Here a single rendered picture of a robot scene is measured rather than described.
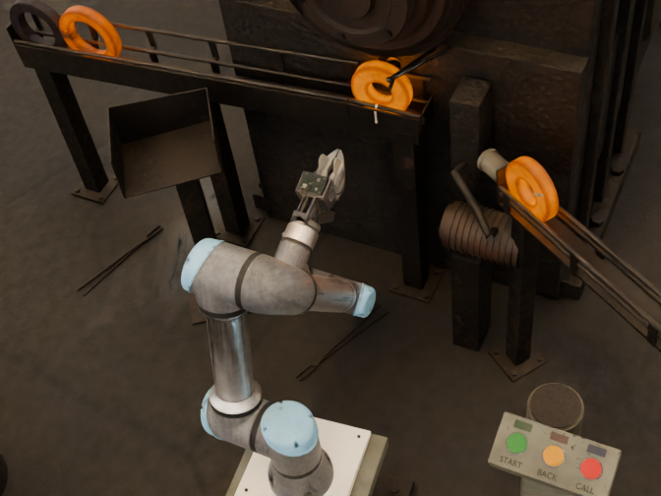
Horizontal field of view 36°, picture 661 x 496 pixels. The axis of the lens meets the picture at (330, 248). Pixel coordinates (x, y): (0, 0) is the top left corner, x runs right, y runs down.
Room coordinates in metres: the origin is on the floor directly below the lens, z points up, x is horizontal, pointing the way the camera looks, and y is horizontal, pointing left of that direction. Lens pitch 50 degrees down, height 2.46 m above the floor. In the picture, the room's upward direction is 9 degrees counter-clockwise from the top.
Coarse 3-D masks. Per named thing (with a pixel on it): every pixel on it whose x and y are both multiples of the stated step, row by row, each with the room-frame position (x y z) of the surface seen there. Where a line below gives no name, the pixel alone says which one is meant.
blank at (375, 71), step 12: (372, 60) 1.95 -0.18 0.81; (360, 72) 1.93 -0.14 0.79; (372, 72) 1.92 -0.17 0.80; (384, 72) 1.90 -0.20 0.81; (360, 84) 1.93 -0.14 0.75; (384, 84) 1.90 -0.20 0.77; (396, 84) 1.88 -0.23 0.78; (408, 84) 1.89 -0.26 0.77; (360, 96) 1.94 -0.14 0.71; (372, 96) 1.92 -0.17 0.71; (384, 96) 1.93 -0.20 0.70; (396, 96) 1.88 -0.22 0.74; (408, 96) 1.87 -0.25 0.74; (396, 108) 1.88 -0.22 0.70
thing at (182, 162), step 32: (160, 96) 2.05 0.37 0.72; (192, 96) 2.05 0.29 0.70; (128, 128) 2.04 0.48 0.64; (160, 128) 2.05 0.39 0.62; (192, 128) 2.04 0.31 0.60; (128, 160) 1.97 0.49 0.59; (160, 160) 1.94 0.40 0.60; (192, 160) 1.92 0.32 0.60; (128, 192) 1.86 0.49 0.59; (192, 192) 1.92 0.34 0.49; (192, 224) 1.92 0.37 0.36; (192, 320) 1.86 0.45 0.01
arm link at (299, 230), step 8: (288, 224) 1.54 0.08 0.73; (296, 224) 1.52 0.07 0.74; (304, 224) 1.52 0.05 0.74; (288, 232) 1.51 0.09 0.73; (296, 232) 1.50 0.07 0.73; (304, 232) 1.50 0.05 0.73; (312, 232) 1.50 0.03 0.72; (304, 240) 1.49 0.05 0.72; (312, 240) 1.49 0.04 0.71; (312, 248) 1.48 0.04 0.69
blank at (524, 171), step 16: (512, 160) 1.58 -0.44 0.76; (528, 160) 1.56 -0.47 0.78; (512, 176) 1.58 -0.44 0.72; (528, 176) 1.52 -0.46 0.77; (544, 176) 1.51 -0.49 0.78; (512, 192) 1.57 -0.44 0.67; (528, 192) 1.55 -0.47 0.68; (544, 192) 1.48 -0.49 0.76; (528, 208) 1.52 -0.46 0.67; (544, 208) 1.47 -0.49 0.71
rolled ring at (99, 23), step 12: (72, 12) 2.39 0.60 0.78; (84, 12) 2.38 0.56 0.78; (96, 12) 2.38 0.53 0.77; (60, 24) 2.42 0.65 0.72; (72, 24) 2.43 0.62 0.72; (96, 24) 2.35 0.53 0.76; (108, 24) 2.36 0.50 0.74; (72, 36) 2.42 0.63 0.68; (108, 36) 2.34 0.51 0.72; (72, 48) 2.42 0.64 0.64; (84, 48) 2.41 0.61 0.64; (96, 48) 2.41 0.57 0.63; (108, 48) 2.35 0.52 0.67; (120, 48) 2.35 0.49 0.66
